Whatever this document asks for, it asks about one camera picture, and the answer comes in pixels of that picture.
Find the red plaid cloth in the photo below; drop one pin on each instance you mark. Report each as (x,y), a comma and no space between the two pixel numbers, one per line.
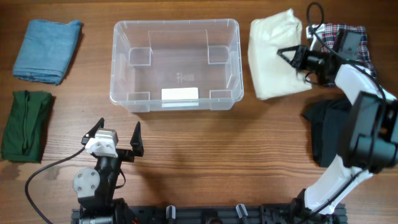
(363,46)

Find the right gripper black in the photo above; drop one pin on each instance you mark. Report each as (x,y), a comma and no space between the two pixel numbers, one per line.
(298,59)

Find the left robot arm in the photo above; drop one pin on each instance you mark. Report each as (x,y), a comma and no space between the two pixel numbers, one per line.
(95,186)

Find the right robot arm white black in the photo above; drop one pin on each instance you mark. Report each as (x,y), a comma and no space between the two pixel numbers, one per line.
(368,142)

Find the folded light blue cloth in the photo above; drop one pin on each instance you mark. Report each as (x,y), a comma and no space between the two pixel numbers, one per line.
(46,51)

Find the white label sticker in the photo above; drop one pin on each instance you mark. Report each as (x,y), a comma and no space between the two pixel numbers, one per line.
(179,97)

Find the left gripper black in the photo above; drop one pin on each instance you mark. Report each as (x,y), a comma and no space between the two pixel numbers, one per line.
(137,149)

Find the cream cloth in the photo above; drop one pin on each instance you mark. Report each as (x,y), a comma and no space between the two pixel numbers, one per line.
(271,75)

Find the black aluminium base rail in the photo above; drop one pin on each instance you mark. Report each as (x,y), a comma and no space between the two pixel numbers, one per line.
(267,213)

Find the folded dark green cloth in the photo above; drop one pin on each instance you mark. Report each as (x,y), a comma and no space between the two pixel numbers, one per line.
(22,138)

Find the folded black cloth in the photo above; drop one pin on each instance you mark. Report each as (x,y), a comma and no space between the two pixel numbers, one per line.
(327,118)

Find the clear plastic storage container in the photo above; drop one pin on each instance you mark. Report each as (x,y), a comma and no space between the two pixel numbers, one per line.
(149,56)

